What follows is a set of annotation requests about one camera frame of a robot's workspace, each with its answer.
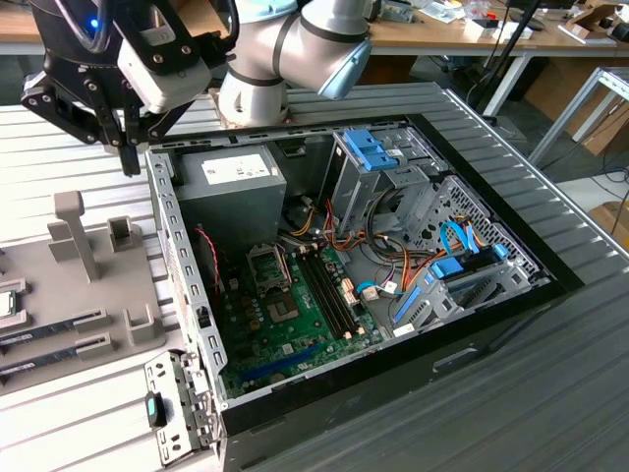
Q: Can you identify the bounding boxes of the grey parts rack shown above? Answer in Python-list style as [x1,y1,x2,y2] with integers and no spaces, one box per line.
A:
[0,190,171,397]

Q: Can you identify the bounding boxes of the hinged metal card bracket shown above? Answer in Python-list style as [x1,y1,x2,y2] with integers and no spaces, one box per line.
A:
[142,347,225,469]

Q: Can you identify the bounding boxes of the small blue carrier handle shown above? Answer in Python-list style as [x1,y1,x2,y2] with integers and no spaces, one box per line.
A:
[429,258,467,282]

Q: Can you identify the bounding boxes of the aluminium profile frame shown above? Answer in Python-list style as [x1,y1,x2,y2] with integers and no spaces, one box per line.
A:
[527,65,629,168]

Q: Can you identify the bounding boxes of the red black twisted wire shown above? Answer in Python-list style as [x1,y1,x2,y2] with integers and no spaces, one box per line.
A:
[194,224,223,299]

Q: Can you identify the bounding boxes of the black open PC case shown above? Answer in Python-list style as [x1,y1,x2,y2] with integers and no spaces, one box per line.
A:
[142,113,586,472]

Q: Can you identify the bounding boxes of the perforated metal drive cage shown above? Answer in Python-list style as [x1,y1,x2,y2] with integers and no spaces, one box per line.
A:
[392,174,552,340]

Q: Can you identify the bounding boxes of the large brown cardboard box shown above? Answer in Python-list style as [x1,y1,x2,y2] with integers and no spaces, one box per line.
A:
[521,57,629,157]

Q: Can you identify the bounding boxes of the grey power supply unit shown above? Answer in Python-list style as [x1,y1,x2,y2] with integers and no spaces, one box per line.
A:
[173,145,289,247]

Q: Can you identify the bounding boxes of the black latch with blue tab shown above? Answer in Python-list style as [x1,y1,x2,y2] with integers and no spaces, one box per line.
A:
[144,391,169,429]

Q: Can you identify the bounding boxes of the light blue data wire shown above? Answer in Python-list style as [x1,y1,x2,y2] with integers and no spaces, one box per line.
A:
[438,219,487,258]

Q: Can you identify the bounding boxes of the green motherboard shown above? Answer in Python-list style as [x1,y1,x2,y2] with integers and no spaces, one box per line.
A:
[215,240,390,397]

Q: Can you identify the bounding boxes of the thin metal locking lever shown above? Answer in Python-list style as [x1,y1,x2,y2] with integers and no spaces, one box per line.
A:
[275,242,296,292]

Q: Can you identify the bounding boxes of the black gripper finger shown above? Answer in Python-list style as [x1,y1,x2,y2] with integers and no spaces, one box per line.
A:
[130,100,198,177]
[20,73,132,177]

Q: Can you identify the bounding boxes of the silver CPU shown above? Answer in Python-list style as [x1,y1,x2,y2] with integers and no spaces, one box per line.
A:
[0,289,19,322]

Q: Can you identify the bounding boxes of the black case fan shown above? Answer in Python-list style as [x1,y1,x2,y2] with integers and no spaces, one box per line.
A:
[193,223,228,299]

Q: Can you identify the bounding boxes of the large blue disk carrier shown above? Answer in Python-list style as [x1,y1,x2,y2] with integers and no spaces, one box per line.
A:
[343,128,410,172]

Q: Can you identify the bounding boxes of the white plug with blue wire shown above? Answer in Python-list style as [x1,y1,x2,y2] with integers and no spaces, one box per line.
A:
[356,279,398,302]

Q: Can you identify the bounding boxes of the RAM stick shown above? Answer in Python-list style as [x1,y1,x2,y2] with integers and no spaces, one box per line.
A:
[0,314,80,346]
[0,342,83,378]

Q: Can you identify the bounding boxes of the small white box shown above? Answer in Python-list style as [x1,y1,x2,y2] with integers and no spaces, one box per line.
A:
[464,18,535,41]

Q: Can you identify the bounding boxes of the blue plastic rail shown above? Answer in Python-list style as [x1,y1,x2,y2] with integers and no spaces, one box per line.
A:
[391,283,425,326]

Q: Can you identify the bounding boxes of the small open cardboard box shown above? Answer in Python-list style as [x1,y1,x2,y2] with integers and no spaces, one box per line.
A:
[564,2,618,43]

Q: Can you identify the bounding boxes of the metal disk bay cage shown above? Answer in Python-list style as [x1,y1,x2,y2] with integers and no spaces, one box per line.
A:
[325,126,451,243]

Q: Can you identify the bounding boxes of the orange yellow wire bundle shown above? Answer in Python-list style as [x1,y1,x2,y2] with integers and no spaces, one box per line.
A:
[289,196,429,296]

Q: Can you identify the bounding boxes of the small brown cardboard box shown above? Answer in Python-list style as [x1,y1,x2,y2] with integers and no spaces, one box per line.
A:
[587,200,629,240]

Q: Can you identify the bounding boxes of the black RAM slot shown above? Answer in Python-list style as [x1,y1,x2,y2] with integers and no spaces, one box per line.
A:
[297,251,348,340]
[309,248,360,336]

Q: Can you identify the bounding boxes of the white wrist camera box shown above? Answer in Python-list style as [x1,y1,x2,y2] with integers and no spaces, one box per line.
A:
[116,27,213,117]

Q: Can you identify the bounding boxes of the black tripod pole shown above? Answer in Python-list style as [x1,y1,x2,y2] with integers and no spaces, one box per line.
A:
[479,0,544,118]

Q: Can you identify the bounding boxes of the blue expansion slot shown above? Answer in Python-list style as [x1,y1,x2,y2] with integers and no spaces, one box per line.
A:
[239,342,324,385]

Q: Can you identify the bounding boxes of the black camera bracket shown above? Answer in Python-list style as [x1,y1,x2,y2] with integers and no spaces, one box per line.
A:
[125,0,223,68]

